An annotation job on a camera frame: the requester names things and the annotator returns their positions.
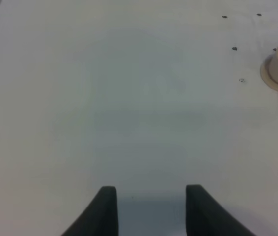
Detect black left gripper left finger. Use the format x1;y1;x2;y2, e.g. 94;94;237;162
63;186;117;236

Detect near beige cup saucer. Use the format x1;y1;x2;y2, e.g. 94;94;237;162
260;55;278;92

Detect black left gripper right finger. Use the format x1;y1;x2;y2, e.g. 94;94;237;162
185;185;254;236

